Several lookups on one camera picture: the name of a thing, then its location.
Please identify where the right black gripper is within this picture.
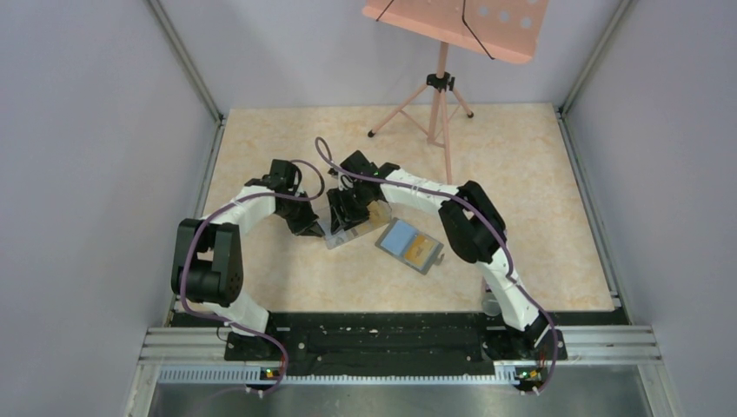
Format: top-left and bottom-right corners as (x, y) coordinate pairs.
(328, 183), (372, 236)

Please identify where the clear plastic card box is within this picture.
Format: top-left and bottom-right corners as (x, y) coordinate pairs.
(316, 201), (392, 250)

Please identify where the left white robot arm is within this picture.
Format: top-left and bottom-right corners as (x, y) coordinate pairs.
(171, 159), (325, 366)

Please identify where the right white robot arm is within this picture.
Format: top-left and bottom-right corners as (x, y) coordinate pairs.
(321, 151), (557, 358)

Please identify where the purple glitter microphone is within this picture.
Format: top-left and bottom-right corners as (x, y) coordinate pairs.
(481, 281), (501, 317)

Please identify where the pink music stand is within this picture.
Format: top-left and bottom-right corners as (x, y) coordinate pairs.
(362, 0), (551, 199)

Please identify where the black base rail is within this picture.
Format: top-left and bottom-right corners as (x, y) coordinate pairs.
(169, 311), (628, 381)

